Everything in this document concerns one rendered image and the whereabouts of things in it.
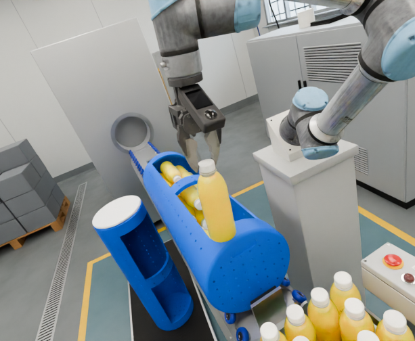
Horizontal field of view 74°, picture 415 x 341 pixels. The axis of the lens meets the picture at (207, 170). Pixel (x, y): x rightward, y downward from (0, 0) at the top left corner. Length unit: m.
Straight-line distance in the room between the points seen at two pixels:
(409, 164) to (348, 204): 1.20
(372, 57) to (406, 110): 1.57
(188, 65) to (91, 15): 5.27
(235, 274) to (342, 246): 0.79
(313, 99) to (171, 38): 0.64
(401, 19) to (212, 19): 0.38
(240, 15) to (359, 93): 0.40
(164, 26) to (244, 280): 0.67
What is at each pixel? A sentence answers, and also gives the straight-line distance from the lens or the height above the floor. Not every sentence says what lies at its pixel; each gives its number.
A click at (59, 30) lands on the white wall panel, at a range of 5.81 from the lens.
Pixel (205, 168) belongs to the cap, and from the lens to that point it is 0.61.
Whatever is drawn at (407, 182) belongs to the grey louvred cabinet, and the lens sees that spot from 2.58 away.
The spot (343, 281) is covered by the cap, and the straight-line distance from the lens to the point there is 0.78.
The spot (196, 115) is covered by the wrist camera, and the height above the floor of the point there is 1.60.
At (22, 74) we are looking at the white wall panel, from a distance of 5.93.
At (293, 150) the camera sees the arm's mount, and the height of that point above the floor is 1.19.
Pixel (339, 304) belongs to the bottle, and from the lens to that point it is 0.82.
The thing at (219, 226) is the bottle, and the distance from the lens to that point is 0.68.
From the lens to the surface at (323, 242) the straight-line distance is 1.40.
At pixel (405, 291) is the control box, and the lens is 0.80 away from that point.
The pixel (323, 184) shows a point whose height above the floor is 1.04.
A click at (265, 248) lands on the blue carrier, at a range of 0.83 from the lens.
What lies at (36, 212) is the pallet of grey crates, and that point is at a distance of 4.28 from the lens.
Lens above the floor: 1.73
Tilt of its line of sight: 26 degrees down
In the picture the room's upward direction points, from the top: 20 degrees counter-clockwise
